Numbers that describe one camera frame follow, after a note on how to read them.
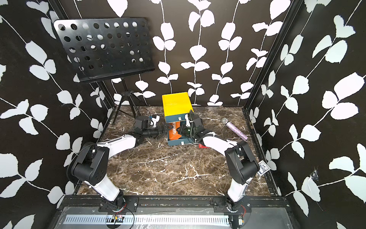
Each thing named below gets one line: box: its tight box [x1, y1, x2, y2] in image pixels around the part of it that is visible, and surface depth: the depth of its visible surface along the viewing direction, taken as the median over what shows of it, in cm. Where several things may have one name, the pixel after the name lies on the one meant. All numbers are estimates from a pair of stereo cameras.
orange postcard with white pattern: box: [168, 121, 183, 141], surface depth 91 cm
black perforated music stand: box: [53, 17, 156, 125], surface depth 72 cm
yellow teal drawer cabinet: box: [161, 91, 194, 124], surface depth 92 cm
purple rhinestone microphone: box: [221, 117, 249, 142], surface depth 106 cm
